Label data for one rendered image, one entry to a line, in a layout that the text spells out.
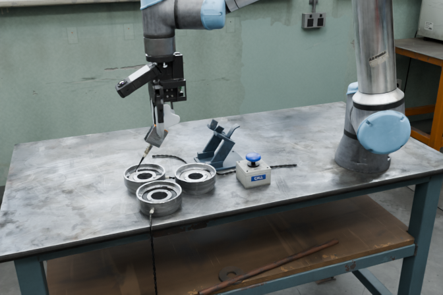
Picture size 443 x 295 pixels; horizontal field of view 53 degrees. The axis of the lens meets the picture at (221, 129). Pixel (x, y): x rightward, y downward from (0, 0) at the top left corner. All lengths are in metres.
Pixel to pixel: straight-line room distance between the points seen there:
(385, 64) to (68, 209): 0.80
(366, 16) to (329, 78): 2.16
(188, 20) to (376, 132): 0.50
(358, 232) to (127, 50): 1.70
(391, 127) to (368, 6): 0.27
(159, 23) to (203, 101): 1.81
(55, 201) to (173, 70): 0.43
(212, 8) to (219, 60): 1.78
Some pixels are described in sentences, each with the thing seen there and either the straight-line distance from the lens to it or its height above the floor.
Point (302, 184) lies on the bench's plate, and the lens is 1.18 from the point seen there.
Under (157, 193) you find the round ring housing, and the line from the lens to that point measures 1.09.
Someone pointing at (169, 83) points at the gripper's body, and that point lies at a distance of 1.09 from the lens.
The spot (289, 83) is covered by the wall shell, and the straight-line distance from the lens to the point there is 3.03.
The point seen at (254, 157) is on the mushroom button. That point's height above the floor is 0.87.
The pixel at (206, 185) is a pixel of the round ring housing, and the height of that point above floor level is 0.83.
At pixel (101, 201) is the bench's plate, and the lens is 1.14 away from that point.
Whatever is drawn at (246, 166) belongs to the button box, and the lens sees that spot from 1.16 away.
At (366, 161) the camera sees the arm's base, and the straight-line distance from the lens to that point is 1.26.
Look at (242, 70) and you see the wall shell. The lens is 2.87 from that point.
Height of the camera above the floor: 1.36
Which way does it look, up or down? 22 degrees down
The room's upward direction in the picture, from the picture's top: 1 degrees counter-clockwise
